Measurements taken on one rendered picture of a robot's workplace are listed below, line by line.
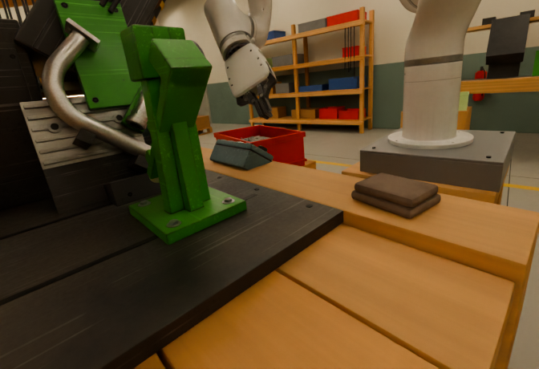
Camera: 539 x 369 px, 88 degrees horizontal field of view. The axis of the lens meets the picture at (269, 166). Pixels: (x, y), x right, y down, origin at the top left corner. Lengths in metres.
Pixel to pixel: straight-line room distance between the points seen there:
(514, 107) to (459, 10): 5.12
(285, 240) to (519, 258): 0.24
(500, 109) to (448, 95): 5.07
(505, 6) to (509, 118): 1.65
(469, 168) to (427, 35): 0.30
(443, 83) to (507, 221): 0.39
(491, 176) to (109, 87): 0.76
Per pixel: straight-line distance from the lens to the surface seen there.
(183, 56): 0.36
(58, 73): 0.61
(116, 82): 0.66
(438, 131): 0.76
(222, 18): 0.74
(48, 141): 0.63
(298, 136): 0.95
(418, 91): 0.75
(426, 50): 0.75
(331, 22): 5.98
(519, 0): 5.84
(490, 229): 0.42
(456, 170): 0.68
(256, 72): 0.65
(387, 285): 0.33
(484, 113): 5.84
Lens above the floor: 1.09
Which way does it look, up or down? 17 degrees down
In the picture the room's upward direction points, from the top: 5 degrees counter-clockwise
